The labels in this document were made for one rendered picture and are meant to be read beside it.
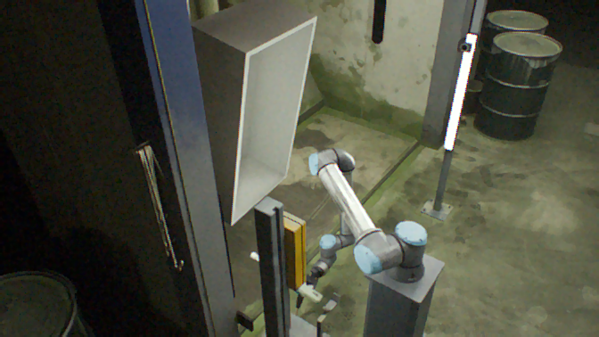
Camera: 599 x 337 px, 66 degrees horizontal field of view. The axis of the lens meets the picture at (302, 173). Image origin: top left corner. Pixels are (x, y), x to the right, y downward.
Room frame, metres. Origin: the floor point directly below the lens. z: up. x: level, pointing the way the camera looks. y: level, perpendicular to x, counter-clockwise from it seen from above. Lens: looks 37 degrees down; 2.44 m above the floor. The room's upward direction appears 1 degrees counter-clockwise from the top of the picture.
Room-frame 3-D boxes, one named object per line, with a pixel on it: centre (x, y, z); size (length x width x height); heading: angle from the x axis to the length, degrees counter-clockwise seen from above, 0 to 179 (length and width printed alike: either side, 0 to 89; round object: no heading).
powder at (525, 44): (3.95, -2.01, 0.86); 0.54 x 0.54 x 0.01
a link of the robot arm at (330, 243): (1.97, -0.16, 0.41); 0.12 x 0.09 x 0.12; 115
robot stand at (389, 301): (1.58, -0.51, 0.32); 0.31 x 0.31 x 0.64; 54
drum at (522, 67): (3.95, -2.01, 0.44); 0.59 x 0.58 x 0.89; 158
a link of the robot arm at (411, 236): (1.57, -0.51, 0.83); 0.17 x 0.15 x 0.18; 115
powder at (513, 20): (4.58, -2.17, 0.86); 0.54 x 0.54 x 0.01
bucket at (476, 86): (4.36, -1.76, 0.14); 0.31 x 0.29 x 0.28; 144
